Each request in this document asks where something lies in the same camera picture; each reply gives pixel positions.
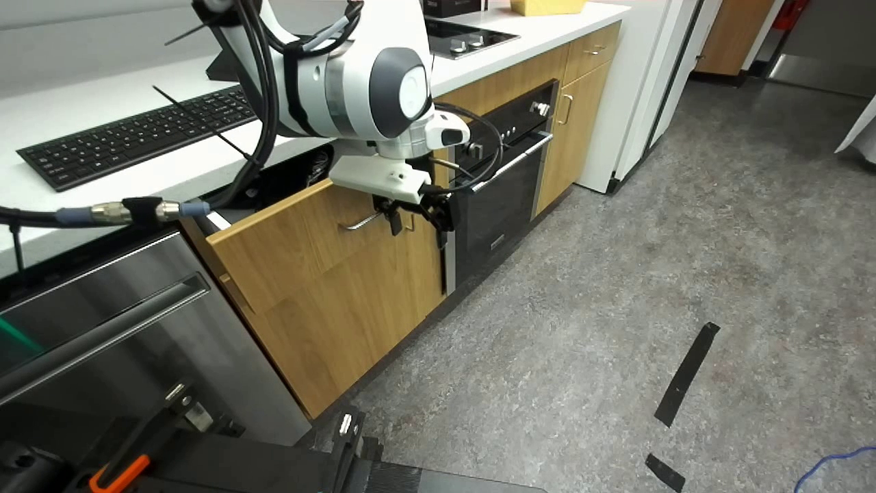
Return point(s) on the long black tape strip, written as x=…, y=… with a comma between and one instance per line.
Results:
x=684, y=373

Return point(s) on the black countertop appliance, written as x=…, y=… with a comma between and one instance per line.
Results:
x=456, y=6

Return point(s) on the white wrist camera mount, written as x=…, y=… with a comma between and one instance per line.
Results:
x=379, y=177

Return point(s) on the yellow box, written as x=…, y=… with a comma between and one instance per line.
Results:
x=548, y=6

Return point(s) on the red background object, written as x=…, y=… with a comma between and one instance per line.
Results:
x=788, y=16

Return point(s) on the wooden lower cabinet panel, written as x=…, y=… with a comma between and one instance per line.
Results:
x=338, y=357

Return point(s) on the white refrigerator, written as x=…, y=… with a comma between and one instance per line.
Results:
x=639, y=91

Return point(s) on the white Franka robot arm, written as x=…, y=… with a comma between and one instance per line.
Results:
x=366, y=84

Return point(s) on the black computer keyboard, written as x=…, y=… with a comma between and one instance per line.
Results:
x=138, y=137

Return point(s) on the wooden cabinet door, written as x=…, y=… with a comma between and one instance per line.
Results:
x=571, y=137

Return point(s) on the orange and black clamp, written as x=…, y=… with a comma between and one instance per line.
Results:
x=138, y=447

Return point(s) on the wooden front drawer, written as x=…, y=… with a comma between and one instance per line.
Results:
x=319, y=255

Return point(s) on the short black tape strip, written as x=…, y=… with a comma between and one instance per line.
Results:
x=665, y=472

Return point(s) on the silver oven knob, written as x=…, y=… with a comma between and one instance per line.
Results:
x=539, y=109

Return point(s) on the black built-in oven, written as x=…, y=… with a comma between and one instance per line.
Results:
x=511, y=180

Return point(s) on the wooden background door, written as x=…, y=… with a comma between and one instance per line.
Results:
x=735, y=35

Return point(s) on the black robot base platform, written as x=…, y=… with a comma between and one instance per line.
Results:
x=319, y=467

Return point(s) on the black glass cooktop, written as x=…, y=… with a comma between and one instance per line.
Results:
x=467, y=37

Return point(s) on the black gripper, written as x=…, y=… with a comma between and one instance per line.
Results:
x=415, y=209

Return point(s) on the white object with edge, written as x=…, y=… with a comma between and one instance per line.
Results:
x=860, y=132

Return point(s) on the stainless steel dishwasher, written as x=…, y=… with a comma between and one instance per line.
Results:
x=126, y=337

